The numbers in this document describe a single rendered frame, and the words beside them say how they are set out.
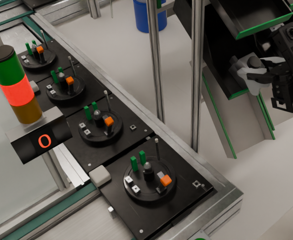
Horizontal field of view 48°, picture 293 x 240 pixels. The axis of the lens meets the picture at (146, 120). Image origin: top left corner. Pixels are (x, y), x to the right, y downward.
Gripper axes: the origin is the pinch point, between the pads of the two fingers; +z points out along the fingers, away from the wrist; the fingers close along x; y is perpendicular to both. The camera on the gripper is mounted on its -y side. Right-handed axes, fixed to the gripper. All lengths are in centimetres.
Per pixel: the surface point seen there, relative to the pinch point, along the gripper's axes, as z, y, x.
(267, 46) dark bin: 7.1, 0.9, 12.1
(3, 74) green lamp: 4, -19, -48
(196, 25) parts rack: 4.0, -12.3, -8.2
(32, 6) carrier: 127, -29, -23
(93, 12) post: 118, -16, 3
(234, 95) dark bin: -0.2, 4.7, -5.9
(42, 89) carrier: 65, -1, -40
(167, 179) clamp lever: 3.2, 17.6, -26.8
